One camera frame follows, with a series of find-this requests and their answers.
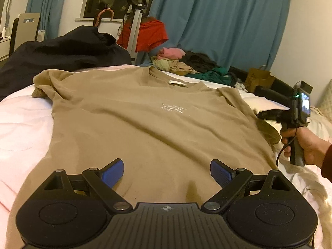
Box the pink garment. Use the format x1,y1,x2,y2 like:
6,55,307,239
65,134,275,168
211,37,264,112
156,47,187,60

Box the brown paper bag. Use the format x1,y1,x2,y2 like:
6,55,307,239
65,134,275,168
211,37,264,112
244,68,276,92

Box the cardboard panel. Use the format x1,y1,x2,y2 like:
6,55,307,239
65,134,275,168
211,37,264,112
16,13,41,48

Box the green garment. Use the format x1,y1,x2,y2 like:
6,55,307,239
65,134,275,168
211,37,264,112
186,67,232,86

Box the wooden chair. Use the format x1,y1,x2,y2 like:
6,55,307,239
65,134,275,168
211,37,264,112
10,18,42,57

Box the black crumpled garment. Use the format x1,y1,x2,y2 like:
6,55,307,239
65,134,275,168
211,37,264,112
179,51,220,72

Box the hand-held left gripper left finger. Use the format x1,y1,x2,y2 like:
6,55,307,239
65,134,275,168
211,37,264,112
43,158,133,214

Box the black bed frame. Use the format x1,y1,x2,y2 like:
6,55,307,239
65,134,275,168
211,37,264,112
228,66,296,101

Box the red garment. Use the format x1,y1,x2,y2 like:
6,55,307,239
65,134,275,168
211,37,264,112
117,19,169,53

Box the wide blue curtain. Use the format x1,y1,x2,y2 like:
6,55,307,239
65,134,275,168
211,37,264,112
141,0,292,70

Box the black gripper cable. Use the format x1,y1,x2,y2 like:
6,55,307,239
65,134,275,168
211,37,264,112
276,127,299,167

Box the tan t-shirt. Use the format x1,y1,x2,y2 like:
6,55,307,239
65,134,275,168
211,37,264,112
8,66,286,249

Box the person's right hand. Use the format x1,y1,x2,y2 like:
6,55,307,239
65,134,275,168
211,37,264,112
281,128,332,166

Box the pink clothes hanger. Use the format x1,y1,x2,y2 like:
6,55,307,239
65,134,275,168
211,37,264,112
93,8,115,28

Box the white desk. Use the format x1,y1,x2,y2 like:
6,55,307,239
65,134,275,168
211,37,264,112
0,35,12,61

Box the pink white bed sheet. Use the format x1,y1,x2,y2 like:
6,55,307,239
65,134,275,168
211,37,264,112
0,64,332,249

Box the dark navy garment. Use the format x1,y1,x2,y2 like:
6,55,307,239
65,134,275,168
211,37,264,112
0,25,133,101

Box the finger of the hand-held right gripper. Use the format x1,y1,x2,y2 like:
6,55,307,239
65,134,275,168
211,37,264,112
255,108,286,123
254,85,294,107

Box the silver clothes rack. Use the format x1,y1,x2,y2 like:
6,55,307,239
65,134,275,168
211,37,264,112
117,0,148,65

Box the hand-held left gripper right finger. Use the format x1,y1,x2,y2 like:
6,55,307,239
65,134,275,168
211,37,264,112
201,159,289,213

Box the narrow blue curtain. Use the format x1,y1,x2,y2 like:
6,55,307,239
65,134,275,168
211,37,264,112
24,0,72,40

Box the person's right forearm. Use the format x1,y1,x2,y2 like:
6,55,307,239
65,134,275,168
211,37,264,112
320,142,332,181

